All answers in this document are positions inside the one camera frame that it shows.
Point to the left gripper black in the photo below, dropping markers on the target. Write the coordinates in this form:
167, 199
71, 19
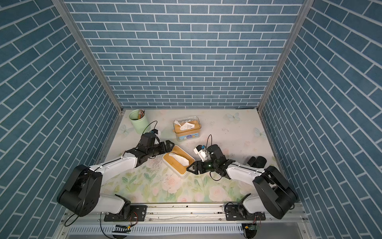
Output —
168, 149

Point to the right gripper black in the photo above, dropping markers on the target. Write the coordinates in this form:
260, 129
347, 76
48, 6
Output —
196, 166

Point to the blue tissue pack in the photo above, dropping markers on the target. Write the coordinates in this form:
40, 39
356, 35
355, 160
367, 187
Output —
182, 160
186, 126

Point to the white box with bamboo lid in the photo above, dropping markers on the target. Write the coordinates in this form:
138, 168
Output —
174, 163

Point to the white plastic box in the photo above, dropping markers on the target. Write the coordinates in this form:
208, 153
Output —
181, 175

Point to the bamboo lid with slot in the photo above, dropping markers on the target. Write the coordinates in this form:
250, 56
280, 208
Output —
196, 129

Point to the clear plastic tissue box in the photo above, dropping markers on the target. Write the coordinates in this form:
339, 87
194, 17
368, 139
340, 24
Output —
187, 129

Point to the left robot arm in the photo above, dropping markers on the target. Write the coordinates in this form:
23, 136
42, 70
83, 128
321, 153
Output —
82, 194

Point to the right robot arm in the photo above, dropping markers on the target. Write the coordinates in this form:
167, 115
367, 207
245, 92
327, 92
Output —
274, 193

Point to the green pencil cup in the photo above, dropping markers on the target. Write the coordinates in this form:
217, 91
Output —
138, 124

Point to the bundle of coloured pencils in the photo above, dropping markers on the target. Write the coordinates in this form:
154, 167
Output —
141, 113

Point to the black round knob object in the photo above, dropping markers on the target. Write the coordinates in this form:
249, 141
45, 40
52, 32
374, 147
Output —
257, 162

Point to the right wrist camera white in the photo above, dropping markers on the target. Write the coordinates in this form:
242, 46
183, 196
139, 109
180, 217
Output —
202, 152

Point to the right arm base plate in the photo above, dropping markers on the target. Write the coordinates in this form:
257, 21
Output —
237, 212

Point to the aluminium mounting rail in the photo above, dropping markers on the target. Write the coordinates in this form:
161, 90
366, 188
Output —
189, 213

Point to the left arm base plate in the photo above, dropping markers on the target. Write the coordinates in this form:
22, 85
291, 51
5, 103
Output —
132, 213

